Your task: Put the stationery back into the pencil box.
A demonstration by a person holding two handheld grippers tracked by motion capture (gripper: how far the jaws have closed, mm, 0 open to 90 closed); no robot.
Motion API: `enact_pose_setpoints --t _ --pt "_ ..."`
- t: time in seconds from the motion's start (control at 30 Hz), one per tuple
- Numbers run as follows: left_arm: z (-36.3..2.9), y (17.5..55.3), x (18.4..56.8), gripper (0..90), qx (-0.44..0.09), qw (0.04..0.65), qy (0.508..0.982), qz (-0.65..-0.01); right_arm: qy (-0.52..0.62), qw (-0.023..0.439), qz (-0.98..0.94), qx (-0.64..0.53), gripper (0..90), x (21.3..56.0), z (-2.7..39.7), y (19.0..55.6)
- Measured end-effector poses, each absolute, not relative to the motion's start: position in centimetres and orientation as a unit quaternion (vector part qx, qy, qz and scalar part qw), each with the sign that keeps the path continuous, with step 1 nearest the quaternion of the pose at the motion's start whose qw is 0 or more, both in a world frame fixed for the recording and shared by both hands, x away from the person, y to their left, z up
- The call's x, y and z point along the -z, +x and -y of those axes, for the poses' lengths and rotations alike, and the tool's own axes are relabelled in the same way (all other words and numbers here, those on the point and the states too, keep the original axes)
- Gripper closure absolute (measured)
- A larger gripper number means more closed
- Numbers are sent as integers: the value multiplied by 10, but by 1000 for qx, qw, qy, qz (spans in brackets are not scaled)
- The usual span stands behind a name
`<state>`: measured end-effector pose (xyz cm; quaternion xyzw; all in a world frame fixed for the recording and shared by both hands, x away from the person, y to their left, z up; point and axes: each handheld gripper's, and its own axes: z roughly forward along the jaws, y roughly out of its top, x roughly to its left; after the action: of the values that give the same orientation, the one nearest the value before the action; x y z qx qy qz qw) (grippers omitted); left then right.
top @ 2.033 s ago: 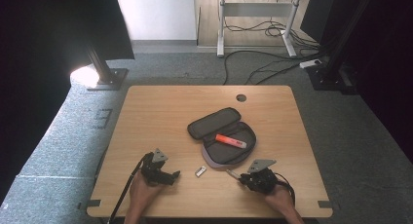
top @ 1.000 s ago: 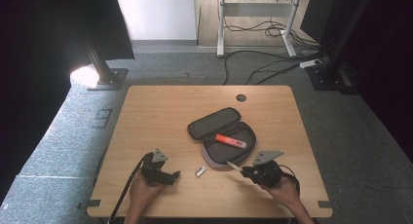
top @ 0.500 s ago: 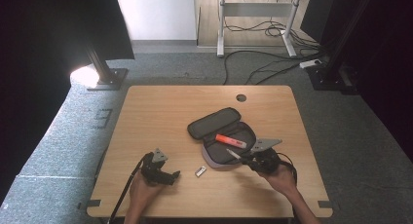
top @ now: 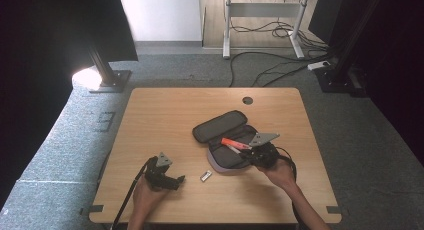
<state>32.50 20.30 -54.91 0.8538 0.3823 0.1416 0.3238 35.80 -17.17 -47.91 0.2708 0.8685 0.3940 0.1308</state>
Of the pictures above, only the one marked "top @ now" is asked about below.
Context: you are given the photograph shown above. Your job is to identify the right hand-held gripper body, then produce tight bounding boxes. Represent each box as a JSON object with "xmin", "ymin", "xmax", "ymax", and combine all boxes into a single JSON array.
[{"xmin": 248, "ymin": 132, "xmax": 281, "ymax": 169}]

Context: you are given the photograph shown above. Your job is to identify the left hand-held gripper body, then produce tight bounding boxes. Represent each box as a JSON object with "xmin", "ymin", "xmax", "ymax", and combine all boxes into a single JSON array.
[{"xmin": 143, "ymin": 152, "xmax": 174, "ymax": 191}]

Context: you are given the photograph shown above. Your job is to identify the orange highlighter pen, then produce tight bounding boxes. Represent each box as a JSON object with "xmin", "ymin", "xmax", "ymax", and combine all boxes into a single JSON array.
[{"xmin": 220, "ymin": 137, "xmax": 253, "ymax": 151}]

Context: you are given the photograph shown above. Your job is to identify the black zip pencil case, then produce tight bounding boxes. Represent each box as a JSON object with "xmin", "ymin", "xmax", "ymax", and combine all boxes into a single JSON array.
[{"xmin": 192, "ymin": 110, "xmax": 268, "ymax": 174}]

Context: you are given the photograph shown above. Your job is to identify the person's left hand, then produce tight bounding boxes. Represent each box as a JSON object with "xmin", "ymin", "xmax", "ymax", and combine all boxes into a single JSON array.
[{"xmin": 132, "ymin": 175, "xmax": 170, "ymax": 218}]

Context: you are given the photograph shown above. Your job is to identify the person's right hand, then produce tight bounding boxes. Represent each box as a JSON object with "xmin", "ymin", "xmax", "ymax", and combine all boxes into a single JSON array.
[{"xmin": 255, "ymin": 158, "xmax": 298, "ymax": 192}]

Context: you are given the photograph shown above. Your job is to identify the white power strip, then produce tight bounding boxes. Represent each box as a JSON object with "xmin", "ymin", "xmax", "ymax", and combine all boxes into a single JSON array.
[{"xmin": 307, "ymin": 60, "xmax": 332, "ymax": 71}]

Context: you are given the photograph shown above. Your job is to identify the black curtain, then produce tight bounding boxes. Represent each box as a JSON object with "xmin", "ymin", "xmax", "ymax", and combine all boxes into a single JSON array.
[
  {"xmin": 0, "ymin": 0, "xmax": 140, "ymax": 211},
  {"xmin": 308, "ymin": 0, "xmax": 424, "ymax": 166}
]

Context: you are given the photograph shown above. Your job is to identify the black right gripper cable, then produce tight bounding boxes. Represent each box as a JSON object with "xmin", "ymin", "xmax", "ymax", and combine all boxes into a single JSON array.
[{"xmin": 275, "ymin": 145, "xmax": 303, "ymax": 230}]

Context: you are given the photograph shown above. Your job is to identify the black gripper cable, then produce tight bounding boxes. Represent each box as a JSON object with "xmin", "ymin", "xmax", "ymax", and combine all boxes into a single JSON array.
[
  {"xmin": 275, "ymin": 145, "xmax": 303, "ymax": 230},
  {"xmin": 110, "ymin": 156, "xmax": 158, "ymax": 230}
]

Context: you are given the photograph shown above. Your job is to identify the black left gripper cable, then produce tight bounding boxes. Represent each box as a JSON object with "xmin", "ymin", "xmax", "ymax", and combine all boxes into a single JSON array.
[{"xmin": 110, "ymin": 156, "xmax": 158, "ymax": 230}]

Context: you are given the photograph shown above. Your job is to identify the grey table bracket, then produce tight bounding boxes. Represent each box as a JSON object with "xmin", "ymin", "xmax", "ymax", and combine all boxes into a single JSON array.
[
  {"xmin": 79, "ymin": 204, "xmax": 105, "ymax": 216},
  {"xmin": 326, "ymin": 205, "xmax": 349, "ymax": 216}
]

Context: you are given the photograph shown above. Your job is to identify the black floor cables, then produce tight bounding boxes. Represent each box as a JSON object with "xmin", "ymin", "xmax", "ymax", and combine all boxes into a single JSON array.
[{"xmin": 228, "ymin": 0, "xmax": 338, "ymax": 88}]

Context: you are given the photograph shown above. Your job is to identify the black stand with base plate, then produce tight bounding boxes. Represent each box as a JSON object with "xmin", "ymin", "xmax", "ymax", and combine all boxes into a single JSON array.
[
  {"xmin": 314, "ymin": 0, "xmax": 388, "ymax": 94},
  {"xmin": 87, "ymin": 44, "xmax": 133, "ymax": 94}
]

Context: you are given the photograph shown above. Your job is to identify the white metal desk frame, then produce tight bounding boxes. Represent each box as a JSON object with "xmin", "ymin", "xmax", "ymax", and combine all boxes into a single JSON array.
[{"xmin": 222, "ymin": 0, "xmax": 313, "ymax": 60}]

